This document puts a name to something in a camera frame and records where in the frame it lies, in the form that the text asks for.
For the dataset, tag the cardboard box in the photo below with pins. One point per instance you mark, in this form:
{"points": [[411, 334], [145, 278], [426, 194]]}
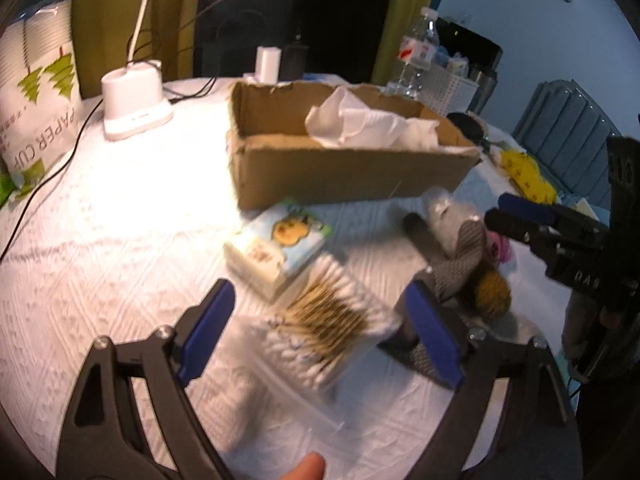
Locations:
{"points": [[345, 170]]}

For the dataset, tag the bag of cotton swabs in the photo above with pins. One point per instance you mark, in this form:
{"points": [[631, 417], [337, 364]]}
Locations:
{"points": [[330, 322]]}

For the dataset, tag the small black box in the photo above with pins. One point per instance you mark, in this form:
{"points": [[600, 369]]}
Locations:
{"points": [[294, 60]]}

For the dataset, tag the yellow green curtain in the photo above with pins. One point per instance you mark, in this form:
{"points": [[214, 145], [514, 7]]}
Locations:
{"points": [[407, 15], [100, 15]]}

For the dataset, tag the person's left hand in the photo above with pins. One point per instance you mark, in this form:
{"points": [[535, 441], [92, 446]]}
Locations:
{"points": [[305, 467]]}

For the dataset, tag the clear plastic water bottle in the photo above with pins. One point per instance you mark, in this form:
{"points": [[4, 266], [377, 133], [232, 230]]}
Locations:
{"points": [[417, 55]]}

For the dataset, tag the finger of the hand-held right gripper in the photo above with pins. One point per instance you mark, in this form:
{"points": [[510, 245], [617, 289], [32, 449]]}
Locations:
{"points": [[510, 227], [525, 207]]}

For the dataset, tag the white desk lamp base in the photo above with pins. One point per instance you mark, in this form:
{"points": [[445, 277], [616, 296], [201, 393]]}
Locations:
{"points": [[132, 95]]}

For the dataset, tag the white crumpled tissue paper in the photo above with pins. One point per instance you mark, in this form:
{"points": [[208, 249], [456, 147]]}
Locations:
{"points": [[370, 122]]}

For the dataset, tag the clear plastic bag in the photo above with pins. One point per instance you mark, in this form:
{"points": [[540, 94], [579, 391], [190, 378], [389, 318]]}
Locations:
{"points": [[442, 210]]}

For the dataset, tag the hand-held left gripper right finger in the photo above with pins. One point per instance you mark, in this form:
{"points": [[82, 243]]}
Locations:
{"points": [[432, 332]]}

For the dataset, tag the black appliance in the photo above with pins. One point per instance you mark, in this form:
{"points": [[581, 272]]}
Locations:
{"points": [[472, 47]]}

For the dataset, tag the green yellow tissue pack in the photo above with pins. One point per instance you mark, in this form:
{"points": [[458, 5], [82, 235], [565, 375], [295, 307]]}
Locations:
{"points": [[280, 247]]}

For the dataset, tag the yellow printed cloth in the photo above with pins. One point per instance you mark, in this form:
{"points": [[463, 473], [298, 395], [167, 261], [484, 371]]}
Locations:
{"points": [[527, 175]]}

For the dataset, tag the grey padded chair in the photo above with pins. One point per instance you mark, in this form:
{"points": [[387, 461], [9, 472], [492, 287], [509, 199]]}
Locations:
{"points": [[565, 130]]}

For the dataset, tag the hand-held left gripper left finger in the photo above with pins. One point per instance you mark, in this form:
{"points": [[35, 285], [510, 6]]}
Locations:
{"points": [[207, 330]]}

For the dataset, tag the black round object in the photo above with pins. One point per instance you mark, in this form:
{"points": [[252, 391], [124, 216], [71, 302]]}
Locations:
{"points": [[467, 126]]}

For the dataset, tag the pack of paper cups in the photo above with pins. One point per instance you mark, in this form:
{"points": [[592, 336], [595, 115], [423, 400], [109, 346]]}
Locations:
{"points": [[37, 95]]}

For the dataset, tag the white plastic basket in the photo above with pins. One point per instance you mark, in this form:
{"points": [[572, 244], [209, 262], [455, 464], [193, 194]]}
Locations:
{"points": [[450, 87]]}

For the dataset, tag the grey knit sock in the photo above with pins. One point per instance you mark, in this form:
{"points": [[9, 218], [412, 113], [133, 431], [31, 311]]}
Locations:
{"points": [[457, 260]]}

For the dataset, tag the mustard yellow sock ball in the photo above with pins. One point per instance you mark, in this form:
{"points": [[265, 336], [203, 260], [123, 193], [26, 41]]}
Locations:
{"points": [[492, 292]]}

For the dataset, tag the pink soft item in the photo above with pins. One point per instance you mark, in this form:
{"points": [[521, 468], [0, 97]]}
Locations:
{"points": [[500, 247]]}

